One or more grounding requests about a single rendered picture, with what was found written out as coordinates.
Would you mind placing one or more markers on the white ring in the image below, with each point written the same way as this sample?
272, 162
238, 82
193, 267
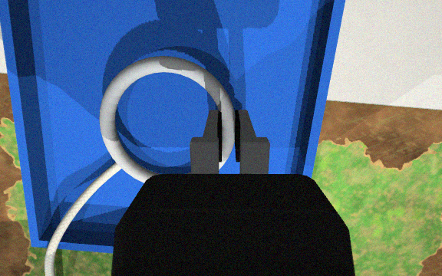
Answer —
153, 65

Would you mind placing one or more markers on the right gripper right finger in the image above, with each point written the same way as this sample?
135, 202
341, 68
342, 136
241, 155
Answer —
251, 152

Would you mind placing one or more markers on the blue tray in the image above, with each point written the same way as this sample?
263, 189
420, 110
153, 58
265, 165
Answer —
274, 58

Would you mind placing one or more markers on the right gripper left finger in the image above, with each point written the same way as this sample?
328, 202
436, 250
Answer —
206, 151

